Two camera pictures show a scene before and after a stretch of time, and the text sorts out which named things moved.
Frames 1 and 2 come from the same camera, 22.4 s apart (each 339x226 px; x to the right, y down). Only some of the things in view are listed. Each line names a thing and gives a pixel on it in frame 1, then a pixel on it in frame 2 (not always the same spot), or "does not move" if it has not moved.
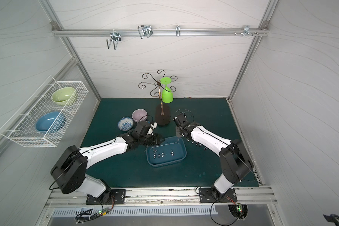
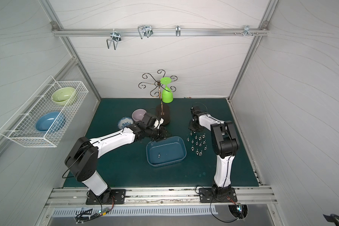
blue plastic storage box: x=171 y=150 does not move
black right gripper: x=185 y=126 to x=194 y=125
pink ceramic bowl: x=139 y=115 does not move
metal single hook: x=178 y=30 does not move
